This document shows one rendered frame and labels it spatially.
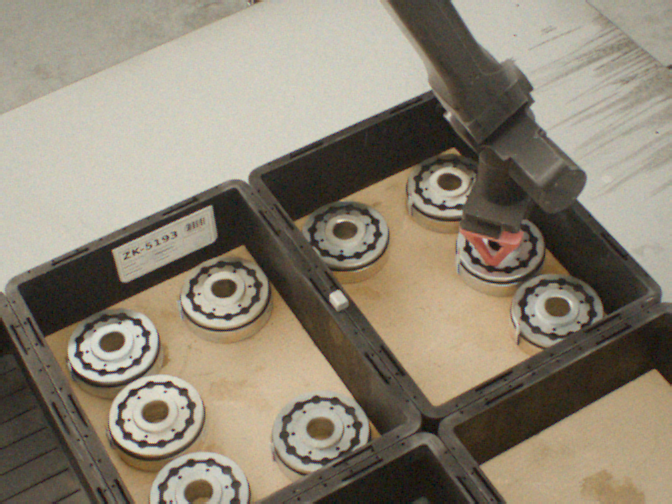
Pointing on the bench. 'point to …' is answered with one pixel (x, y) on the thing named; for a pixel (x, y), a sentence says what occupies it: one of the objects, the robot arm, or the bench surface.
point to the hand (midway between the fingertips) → (500, 239)
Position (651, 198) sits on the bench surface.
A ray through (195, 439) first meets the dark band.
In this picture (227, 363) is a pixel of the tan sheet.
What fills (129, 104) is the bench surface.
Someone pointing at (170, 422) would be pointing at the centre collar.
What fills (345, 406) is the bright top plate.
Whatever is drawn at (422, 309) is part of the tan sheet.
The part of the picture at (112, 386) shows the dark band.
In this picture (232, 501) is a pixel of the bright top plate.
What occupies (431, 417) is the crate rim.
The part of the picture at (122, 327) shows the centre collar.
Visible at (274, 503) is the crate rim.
